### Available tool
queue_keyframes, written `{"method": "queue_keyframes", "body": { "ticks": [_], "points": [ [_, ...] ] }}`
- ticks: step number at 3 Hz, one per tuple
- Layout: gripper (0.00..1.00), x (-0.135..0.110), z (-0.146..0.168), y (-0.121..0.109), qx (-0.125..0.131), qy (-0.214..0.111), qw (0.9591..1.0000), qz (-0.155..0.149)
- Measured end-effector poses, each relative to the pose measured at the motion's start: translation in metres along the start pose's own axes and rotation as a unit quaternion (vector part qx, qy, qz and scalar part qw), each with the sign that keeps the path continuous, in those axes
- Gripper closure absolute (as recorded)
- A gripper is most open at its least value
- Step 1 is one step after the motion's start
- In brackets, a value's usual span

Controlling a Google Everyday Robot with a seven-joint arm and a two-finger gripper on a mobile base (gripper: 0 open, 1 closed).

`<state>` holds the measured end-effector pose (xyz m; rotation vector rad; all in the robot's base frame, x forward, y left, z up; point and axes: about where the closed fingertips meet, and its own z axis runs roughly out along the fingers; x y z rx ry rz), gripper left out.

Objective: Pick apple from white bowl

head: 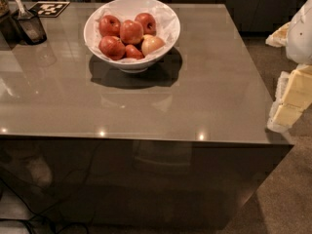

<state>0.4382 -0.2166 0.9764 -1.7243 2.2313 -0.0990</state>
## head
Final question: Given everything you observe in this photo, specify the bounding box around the white ceramic bowl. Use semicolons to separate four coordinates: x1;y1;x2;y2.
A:
83;0;181;74

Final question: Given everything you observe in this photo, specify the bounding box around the black floor cable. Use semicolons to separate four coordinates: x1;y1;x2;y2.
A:
0;175;91;234

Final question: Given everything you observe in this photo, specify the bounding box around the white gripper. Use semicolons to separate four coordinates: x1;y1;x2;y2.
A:
265;0;312;133

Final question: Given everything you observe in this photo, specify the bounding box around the white handled utensil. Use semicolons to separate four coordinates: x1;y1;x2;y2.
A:
15;0;33;20

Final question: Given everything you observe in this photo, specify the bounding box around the black white marker tag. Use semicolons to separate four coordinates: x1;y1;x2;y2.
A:
30;1;69;18

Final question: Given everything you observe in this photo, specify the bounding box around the red apple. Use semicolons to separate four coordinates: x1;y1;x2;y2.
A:
125;44;144;59
98;36;126;60
98;15;121;37
135;13;156;35
120;19;143;45

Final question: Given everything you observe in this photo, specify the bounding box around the yellow pale apple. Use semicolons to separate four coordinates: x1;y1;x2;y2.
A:
141;34;165;57

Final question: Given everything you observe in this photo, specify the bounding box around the black cup holder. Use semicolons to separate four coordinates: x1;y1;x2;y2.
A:
13;10;47;45

